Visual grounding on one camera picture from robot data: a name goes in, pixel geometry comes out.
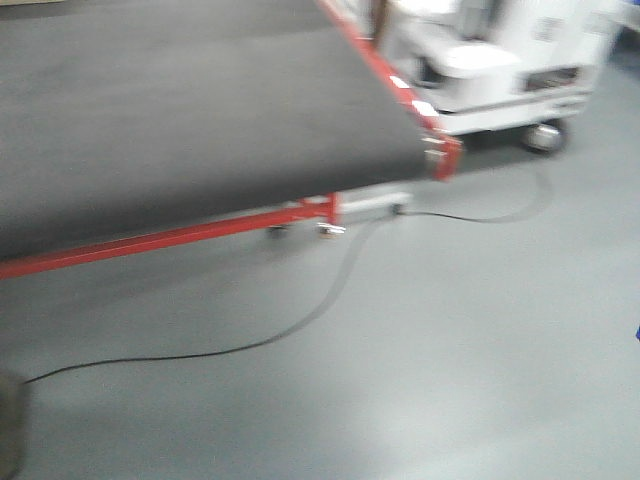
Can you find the white wheeled machine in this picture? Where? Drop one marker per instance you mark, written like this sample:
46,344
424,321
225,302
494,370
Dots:
485,66

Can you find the red conveyor frame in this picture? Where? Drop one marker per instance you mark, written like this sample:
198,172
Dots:
131,126

